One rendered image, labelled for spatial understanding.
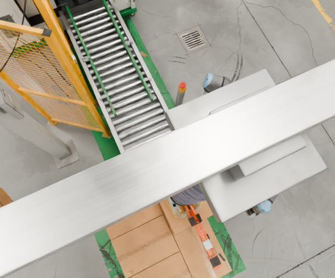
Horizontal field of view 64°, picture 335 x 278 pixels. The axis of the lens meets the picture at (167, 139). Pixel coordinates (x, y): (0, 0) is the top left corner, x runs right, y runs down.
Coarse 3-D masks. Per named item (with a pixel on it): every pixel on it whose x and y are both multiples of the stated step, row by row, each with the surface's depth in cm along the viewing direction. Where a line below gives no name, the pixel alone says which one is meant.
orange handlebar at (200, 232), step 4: (192, 208) 226; (188, 212) 225; (200, 224) 223; (196, 228) 222; (200, 232) 221; (204, 232) 221; (200, 236) 220; (204, 236) 221; (212, 248) 218; (208, 252) 217; (212, 252) 218; (216, 268) 215
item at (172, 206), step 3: (168, 201) 238; (168, 204) 238; (171, 204) 237; (174, 204) 235; (171, 207) 236; (174, 207) 237; (177, 207) 237; (180, 207) 237; (171, 210) 236; (174, 210) 236; (180, 210) 236; (174, 213) 235; (174, 216) 235
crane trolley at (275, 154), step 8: (264, 88) 62; (248, 96) 61; (232, 104) 60; (296, 136) 59; (280, 144) 58; (288, 144) 58; (296, 144) 58; (304, 144) 58; (264, 152) 57; (272, 152) 57; (280, 152) 57; (288, 152) 58; (248, 160) 57; (256, 160) 57; (264, 160) 57; (272, 160) 57; (232, 168) 61; (240, 168) 56; (248, 168) 56; (256, 168) 56; (232, 176) 63; (240, 176) 58
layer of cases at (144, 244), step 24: (144, 216) 284; (120, 240) 277; (144, 240) 278; (168, 240) 279; (192, 240) 280; (216, 240) 281; (120, 264) 271; (144, 264) 272; (168, 264) 273; (192, 264) 274
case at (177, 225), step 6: (162, 204) 250; (204, 204) 251; (162, 210) 268; (168, 210) 248; (198, 210) 250; (204, 210) 250; (210, 210) 250; (168, 216) 247; (186, 216) 248; (204, 216) 248; (168, 222) 258; (174, 222) 246; (180, 222) 246; (186, 222) 246; (174, 228) 244; (180, 228) 245; (186, 228) 245
